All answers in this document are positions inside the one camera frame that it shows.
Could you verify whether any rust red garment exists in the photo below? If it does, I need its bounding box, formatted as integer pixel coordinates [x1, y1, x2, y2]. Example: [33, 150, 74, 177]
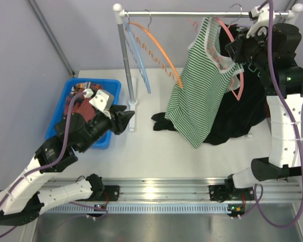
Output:
[63, 95, 98, 122]

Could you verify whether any orange plastic hanger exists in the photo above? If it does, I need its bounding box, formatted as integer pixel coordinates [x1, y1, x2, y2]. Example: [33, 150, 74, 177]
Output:
[127, 9, 184, 89]

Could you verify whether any green white striped tank top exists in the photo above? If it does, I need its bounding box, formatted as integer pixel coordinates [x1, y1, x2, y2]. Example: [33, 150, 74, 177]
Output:
[165, 17, 244, 148]

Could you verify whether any black tank top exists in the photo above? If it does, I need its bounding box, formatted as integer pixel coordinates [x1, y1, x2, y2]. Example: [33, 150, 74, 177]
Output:
[152, 25, 267, 145]

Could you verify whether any blue plastic bin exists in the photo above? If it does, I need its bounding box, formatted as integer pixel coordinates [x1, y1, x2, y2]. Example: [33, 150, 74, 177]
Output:
[46, 78, 121, 153]

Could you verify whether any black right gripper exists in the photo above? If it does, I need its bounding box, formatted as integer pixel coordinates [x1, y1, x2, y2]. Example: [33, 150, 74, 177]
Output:
[226, 25, 273, 71]

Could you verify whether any aluminium mounting rail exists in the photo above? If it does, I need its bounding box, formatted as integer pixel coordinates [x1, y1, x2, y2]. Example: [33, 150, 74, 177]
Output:
[30, 161, 301, 215]

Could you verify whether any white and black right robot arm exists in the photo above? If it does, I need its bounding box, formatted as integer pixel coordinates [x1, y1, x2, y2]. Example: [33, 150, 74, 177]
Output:
[206, 24, 303, 202]

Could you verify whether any mint green plastic hanger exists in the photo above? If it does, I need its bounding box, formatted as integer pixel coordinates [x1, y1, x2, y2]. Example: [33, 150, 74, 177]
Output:
[236, 25, 260, 77]

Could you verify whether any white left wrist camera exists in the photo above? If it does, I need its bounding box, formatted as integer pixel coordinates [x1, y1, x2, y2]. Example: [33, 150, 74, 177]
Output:
[83, 89, 115, 119]

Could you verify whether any white metal clothes rack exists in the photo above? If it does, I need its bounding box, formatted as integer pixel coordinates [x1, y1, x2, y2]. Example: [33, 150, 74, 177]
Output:
[112, 3, 303, 138]

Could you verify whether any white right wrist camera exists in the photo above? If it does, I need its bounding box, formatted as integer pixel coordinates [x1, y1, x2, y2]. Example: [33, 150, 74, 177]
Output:
[246, 3, 276, 38]

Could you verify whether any pink plastic hanger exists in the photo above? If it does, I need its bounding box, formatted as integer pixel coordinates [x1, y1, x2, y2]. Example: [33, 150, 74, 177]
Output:
[188, 3, 244, 101]

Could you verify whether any light blue plastic hanger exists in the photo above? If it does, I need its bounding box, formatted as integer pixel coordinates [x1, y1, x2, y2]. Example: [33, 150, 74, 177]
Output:
[123, 20, 151, 94]

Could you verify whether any patterned orange blue garment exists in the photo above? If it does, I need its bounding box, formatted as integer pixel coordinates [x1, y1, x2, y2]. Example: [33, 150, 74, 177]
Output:
[71, 82, 103, 93]

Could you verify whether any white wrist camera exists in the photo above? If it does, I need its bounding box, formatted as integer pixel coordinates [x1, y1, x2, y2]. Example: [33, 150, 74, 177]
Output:
[246, 3, 276, 38]
[83, 89, 115, 119]

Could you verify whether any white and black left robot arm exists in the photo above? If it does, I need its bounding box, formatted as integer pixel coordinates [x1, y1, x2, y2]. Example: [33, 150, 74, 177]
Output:
[0, 105, 135, 226]

